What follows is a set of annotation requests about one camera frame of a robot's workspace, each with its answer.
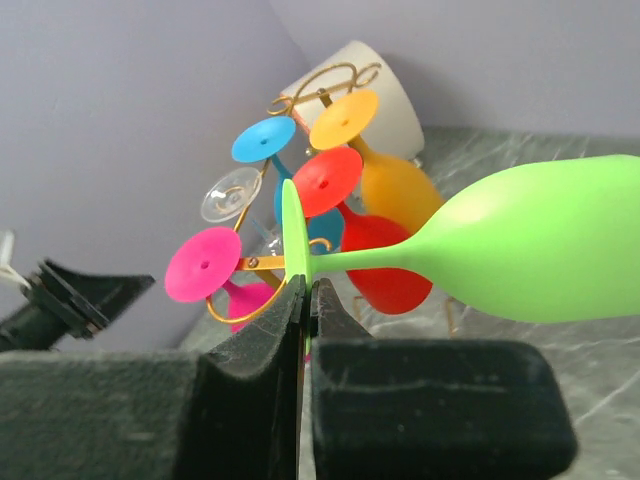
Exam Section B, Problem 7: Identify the red plastic wine glass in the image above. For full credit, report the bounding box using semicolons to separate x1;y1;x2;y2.
293;146;432;315

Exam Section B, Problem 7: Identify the white semicircular drawer box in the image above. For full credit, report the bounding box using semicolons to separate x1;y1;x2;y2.
273;40;425;160

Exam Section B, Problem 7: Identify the green plastic wine glass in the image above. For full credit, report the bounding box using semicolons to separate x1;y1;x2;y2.
282;154;639;324

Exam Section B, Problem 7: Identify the pink plastic wine glass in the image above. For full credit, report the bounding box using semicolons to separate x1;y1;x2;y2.
164;227;281;333

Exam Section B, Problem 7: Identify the orange plastic wine glass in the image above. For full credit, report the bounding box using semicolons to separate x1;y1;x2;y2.
309;89;444;234

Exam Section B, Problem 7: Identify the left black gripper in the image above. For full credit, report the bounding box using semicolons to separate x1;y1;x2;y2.
1;259;155;350

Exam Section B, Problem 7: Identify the gold wire glass rack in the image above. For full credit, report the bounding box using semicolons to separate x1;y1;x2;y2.
205;62;459;337

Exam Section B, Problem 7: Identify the blue plastic wine glass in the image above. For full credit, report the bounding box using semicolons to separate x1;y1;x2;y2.
231;116;344;254

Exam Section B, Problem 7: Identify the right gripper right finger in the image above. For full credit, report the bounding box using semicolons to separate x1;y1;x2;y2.
310;279;578;479

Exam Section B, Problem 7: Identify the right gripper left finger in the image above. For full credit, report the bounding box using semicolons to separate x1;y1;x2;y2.
173;275;305;479

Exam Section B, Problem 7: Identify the clear wine glass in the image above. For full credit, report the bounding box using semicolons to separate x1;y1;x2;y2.
200;167;283;256

